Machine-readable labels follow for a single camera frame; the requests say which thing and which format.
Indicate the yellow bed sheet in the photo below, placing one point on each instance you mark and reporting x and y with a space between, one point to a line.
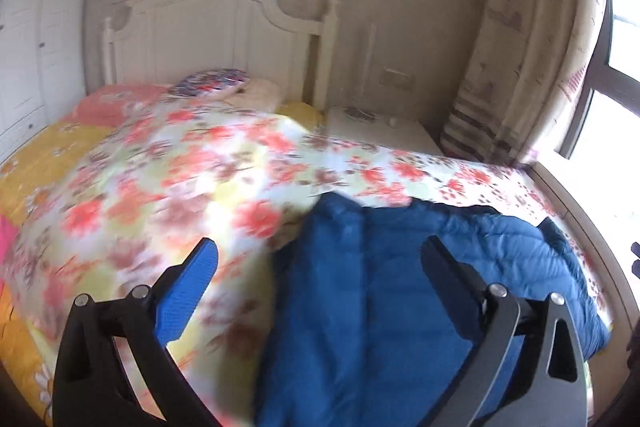
27 178

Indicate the striped cartoon curtain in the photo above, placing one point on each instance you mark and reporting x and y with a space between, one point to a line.
521 87

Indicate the floral quilt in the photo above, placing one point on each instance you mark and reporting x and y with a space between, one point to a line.
180 170

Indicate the peach checkered pillow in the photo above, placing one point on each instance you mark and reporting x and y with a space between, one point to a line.
262 95

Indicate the white wardrobe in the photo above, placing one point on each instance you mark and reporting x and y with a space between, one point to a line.
42 66

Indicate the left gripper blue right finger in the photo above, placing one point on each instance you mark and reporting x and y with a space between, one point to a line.
525 367

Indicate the dark window frame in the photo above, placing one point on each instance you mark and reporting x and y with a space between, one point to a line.
607 116

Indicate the white bedside table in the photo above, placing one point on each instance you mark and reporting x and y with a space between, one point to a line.
382 130

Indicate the colourful patterned pillow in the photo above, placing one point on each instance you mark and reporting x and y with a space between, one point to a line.
219 83

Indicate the blue puffer jacket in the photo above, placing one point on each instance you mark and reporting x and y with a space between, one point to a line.
360 337

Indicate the pink pillow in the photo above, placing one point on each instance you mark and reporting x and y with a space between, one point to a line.
112 105

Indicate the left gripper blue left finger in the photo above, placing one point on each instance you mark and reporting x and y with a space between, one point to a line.
91 386

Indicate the white wooden headboard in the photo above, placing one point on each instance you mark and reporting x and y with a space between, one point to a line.
163 41

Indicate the beige window sill ledge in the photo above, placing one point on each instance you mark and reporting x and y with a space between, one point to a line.
608 368

